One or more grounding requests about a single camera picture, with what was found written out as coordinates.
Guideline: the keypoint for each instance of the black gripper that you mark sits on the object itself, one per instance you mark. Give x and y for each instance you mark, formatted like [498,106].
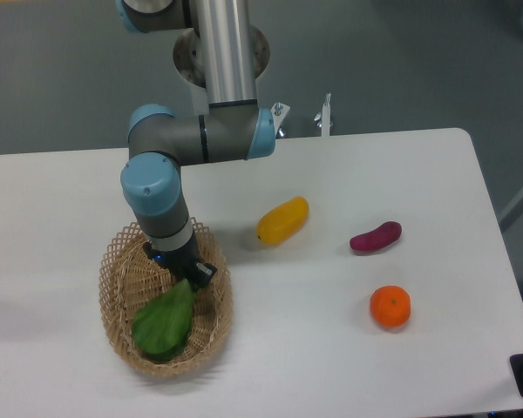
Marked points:
[183,263]

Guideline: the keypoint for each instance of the green bok choy vegetable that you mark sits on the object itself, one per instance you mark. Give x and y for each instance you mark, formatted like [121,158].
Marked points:
[160,329]

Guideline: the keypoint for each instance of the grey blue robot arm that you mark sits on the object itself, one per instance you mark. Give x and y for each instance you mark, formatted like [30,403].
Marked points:
[235,127]

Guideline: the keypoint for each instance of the woven wicker basket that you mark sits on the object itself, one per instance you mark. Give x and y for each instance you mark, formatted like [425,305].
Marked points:
[129,280]

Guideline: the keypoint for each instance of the yellow mango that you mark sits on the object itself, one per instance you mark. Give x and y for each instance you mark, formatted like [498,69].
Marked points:
[283,221]

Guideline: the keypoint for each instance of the purple sweet potato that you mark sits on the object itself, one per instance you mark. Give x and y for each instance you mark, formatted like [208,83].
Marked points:
[379,238]

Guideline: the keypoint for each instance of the orange tangerine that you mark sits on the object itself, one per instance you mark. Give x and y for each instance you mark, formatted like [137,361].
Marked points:
[390,306]

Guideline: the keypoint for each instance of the white metal frame bracket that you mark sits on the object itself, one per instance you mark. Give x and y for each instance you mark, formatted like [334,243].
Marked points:
[322,120]

